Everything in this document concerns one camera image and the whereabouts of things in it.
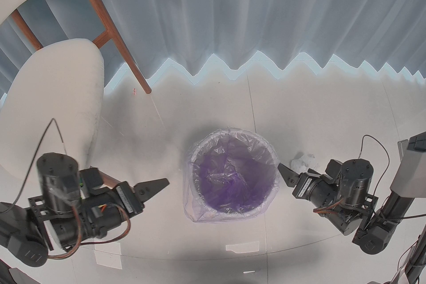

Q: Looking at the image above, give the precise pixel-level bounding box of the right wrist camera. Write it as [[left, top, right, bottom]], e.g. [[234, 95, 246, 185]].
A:
[[324, 159, 343, 178]]

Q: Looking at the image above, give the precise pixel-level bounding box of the purple plastic bag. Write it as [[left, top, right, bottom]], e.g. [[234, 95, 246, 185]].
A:
[[184, 127, 280, 223]]

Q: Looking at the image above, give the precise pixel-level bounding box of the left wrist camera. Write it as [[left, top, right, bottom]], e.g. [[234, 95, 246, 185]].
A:
[[80, 168, 104, 197]]

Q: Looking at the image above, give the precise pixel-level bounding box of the white paper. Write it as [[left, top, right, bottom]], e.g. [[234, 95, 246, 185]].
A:
[[289, 152, 318, 173]]

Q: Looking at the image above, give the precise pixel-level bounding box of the cream chair with wooden legs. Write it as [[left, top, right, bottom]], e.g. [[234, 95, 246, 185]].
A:
[[0, 0, 152, 190]]

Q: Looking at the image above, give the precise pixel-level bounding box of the white trash bin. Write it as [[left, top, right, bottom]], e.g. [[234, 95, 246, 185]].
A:
[[188, 130, 279, 218]]

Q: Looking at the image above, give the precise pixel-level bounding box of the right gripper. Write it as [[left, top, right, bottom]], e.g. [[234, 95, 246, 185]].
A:
[[292, 171, 344, 211]]

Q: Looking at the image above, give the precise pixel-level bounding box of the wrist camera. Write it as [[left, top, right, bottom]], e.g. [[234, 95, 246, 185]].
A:
[[324, 159, 343, 178], [80, 168, 104, 197]]

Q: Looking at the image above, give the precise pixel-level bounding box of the black cable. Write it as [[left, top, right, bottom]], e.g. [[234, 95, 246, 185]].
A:
[[359, 134, 390, 197], [13, 118, 67, 210]]

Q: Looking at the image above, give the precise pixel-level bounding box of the pale blue curtain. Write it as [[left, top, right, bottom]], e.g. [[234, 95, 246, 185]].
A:
[[0, 0, 426, 102]]

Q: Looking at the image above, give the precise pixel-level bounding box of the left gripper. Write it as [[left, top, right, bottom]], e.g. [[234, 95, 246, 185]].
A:
[[81, 182, 146, 240]]

